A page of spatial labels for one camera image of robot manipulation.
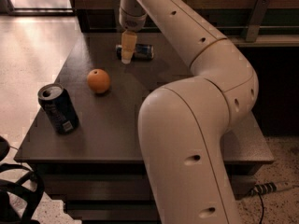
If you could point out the white power strip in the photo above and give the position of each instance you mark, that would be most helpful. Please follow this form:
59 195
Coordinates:
262 189

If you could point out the dark brown drawer cabinet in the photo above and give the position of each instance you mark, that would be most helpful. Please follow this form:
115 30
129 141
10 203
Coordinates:
100 164

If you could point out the red bull can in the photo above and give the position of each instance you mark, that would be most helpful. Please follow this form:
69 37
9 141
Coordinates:
142 52

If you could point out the black chair base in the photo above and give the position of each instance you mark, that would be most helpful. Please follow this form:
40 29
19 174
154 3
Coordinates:
30 188

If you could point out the orange fruit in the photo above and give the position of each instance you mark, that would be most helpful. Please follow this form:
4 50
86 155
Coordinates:
98 81

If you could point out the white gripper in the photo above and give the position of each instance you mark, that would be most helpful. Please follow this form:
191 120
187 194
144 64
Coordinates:
133 21

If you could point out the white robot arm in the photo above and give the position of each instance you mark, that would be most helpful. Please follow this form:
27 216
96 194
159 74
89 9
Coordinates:
180 125

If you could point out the right metal bracket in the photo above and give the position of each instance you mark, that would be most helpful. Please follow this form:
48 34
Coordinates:
251 30

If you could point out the dark blue soda can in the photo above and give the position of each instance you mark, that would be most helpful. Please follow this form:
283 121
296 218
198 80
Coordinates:
55 101

